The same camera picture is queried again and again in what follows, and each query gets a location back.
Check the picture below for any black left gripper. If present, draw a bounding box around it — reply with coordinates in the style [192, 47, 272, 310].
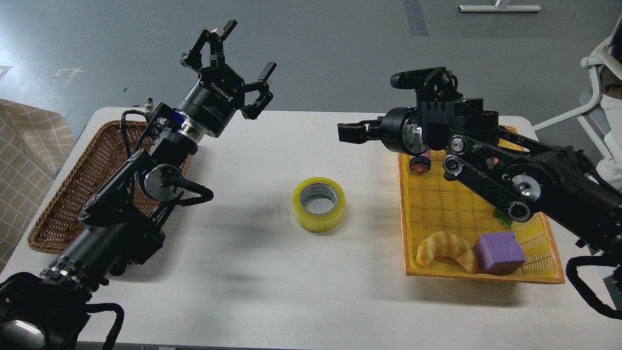
[176, 19, 277, 138]

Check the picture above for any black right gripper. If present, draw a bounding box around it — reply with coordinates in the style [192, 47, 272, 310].
[338, 107, 429, 155]

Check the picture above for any yellow tape roll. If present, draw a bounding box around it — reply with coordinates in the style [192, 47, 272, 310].
[292, 177, 345, 233]

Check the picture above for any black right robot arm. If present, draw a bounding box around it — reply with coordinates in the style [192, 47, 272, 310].
[337, 67, 622, 266]

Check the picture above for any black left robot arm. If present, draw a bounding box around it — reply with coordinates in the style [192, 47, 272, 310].
[1, 19, 277, 350]

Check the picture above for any yellow plastic basket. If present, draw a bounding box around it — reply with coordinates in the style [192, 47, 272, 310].
[397, 150, 566, 284]

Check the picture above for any toy croissant bread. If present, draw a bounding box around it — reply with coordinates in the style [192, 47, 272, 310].
[416, 231, 480, 273]

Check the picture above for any toy orange carrot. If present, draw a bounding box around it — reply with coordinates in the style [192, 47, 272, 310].
[493, 208, 514, 229]

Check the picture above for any purple foam cube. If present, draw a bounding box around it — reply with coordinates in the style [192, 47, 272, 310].
[474, 231, 526, 275]

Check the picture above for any white bar stand base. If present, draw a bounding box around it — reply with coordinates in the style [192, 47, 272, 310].
[458, 3, 542, 13]

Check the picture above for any brown wicker basket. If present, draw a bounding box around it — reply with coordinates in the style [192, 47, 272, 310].
[28, 120, 214, 261]

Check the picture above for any white office chair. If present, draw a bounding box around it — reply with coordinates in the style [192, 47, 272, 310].
[532, 15, 622, 161]

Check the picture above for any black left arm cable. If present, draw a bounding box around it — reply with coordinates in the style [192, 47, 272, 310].
[120, 110, 156, 158]

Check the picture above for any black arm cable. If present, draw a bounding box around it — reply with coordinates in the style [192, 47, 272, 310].
[566, 255, 622, 320]
[120, 110, 156, 158]

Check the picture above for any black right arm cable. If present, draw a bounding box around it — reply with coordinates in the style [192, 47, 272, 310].
[566, 255, 622, 320]

